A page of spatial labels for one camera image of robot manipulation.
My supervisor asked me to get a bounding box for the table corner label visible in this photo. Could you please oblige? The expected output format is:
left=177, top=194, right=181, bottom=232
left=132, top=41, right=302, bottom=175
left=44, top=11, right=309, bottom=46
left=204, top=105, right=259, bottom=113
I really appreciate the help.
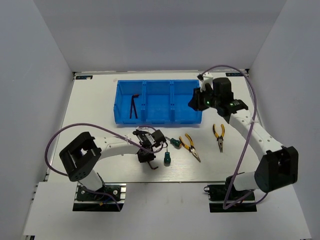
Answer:
left=225, top=72, right=244, bottom=77
left=75, top=75, right=93, bottom=80

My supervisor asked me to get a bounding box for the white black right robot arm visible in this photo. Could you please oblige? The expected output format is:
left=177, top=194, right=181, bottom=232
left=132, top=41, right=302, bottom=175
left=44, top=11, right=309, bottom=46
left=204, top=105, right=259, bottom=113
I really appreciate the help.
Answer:
left=188, top=75, right=299, bottom=200

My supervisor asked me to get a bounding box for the green stubby flathead screwdriver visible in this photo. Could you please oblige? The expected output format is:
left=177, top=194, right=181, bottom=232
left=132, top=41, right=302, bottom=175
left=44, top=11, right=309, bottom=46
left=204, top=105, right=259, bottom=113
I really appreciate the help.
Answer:
left=163, top=148, right=171, bottom=167

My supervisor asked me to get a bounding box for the yellow black long-nose pliers right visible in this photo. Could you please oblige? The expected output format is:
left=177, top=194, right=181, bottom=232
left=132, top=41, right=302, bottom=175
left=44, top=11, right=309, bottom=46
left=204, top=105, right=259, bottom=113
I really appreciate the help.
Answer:
left=212, top=124, right=225, bottom=153

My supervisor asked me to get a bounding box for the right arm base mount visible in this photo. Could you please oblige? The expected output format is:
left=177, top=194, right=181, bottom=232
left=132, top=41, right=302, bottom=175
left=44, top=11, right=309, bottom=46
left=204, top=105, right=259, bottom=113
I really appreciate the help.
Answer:
left=203, top=184, right=257, bottom=213

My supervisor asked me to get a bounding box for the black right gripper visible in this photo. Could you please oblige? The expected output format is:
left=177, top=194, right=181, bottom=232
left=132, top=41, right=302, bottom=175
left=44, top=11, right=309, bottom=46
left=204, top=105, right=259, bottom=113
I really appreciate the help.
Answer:
left=187, top=85, right=220, bottom=112

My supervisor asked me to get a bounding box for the blue three-compartment plastic bin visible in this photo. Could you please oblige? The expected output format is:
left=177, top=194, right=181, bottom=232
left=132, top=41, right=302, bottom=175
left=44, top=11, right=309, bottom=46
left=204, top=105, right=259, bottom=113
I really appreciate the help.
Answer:
left=113, top=79, right=202, bottom=125

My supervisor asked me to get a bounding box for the yellow black pliers left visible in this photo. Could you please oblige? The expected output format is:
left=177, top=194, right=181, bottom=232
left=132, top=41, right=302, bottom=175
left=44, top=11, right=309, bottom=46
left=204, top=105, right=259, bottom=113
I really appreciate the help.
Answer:
left=179, top=133, right=201, bottom=163

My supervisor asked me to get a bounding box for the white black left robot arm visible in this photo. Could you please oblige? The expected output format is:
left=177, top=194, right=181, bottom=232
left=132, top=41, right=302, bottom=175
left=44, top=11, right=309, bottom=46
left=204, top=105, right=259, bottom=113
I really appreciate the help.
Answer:
left=59, top=129, right=167, bottom=200

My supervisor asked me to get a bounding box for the right table corner label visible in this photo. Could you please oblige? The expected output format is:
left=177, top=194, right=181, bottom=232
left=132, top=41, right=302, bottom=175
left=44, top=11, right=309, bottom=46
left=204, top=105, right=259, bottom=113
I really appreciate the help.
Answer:
left=225, top=72, right=244, bottom=77

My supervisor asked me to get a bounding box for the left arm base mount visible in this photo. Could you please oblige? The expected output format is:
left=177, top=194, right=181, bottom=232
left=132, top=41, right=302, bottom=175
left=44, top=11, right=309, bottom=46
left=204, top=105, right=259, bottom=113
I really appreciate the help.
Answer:
left=72, top=183, right=127, bottom=212

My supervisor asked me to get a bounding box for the green stubby Phillips screwdriver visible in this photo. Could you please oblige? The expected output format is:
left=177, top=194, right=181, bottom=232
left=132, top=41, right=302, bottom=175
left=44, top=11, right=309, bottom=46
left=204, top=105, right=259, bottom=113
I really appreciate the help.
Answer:
left=165, top=136, right=182, bottom=149

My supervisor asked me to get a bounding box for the left table corner label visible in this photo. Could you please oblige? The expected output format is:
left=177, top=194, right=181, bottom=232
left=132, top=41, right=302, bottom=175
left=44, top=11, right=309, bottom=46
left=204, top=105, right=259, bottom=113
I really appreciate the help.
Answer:
left=75, top=75, right=93, bottom=80

